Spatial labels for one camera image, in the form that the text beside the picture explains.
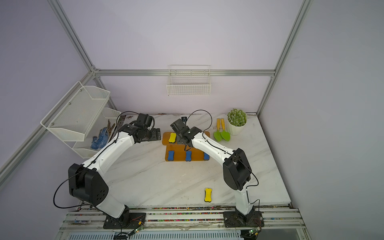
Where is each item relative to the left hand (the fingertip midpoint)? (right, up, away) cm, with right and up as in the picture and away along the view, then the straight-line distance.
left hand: (151, 137), depth 86 cm
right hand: (+20, -1, +3) cm, 20 cm away
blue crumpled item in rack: (-30, -2, +1) cm, 30 cm away
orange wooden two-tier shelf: (+15, -11, +13) cm, 22 cm away
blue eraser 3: (+33, -14, +9) cm, 37 cm away
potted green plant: (+53, +11, +12) cm, 56 cm away
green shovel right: (+48, 0, +22) cm, 53 cm away
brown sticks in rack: (-30, +6, +9) cm, 32 cm away
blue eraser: (+10, -13, +9) cm, 18 cm away
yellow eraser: (+12, -1, +2) cm, 12 cm away
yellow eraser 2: (+33, -31, -6) cm, 46 cm away
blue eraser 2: (+21, -13, +9) cm, 26 cm away
